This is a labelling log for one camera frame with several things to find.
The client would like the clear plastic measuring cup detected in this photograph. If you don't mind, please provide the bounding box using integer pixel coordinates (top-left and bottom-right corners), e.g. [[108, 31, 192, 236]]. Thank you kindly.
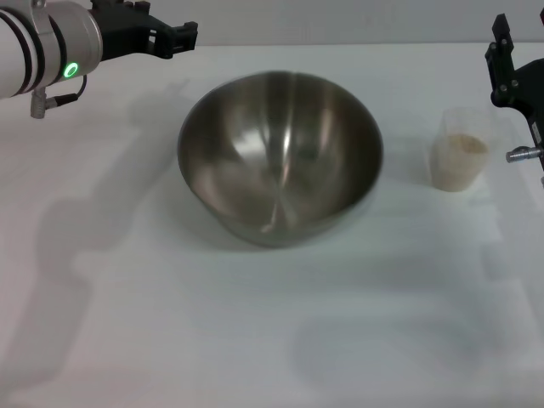
[[429, 106, 499, 193]]

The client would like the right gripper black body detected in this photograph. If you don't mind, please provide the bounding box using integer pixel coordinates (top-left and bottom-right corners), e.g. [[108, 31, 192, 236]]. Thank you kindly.
[[491, 58, 544, 172]]

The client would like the stainless steel mixing bowl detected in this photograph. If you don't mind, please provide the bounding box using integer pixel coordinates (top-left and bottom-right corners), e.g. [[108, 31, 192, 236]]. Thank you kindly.
[[177, 70, 385, 249]]

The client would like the black cable with silver plug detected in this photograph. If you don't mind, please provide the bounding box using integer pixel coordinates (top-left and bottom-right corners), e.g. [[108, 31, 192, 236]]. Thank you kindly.
[[505, 145, 544, 164], [29, 74, 88, 121]]

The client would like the white uncooked rice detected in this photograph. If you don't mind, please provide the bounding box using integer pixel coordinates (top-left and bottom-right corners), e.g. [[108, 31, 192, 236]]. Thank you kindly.
[[431, 132, 490, 192]]

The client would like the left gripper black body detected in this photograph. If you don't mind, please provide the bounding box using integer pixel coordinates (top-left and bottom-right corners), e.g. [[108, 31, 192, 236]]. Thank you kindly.
[[88, 0, 176, 61]]

